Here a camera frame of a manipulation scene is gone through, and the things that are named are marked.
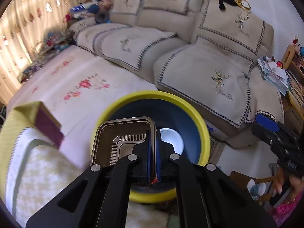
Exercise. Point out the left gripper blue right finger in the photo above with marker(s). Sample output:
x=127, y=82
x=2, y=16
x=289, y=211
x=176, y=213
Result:
x=164, y=169

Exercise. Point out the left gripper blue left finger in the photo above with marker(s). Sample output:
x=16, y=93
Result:
x=141, y=174

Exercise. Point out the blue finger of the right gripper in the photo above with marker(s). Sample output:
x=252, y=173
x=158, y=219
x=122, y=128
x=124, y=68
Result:
x=267, y=121

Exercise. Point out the white foam bowl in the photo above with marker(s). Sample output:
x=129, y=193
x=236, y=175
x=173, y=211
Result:
x=172, y=137

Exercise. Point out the brown plastic tray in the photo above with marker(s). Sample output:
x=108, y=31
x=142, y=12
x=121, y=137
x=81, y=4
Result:
x=115, y=139

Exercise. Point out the yellow rimmed dark trash bin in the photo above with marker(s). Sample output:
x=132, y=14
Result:
x=167, y=111

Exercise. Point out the stack of papers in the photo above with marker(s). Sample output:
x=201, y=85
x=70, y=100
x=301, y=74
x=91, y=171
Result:
x=274, y=74

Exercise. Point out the wooden side shelf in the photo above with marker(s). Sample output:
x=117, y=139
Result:
x=293, y=64

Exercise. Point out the white floral floor rug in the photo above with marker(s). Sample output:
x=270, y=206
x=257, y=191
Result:
x=76, y=87

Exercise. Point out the beige sectional sofa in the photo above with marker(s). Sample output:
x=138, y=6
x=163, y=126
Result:
x=192, y=49

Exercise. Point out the yellow green patterned tablecloth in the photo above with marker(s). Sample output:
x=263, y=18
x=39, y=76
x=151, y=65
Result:
x=33, y=170

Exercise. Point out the cream patterned curtain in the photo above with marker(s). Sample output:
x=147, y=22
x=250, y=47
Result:
x=24, y=26

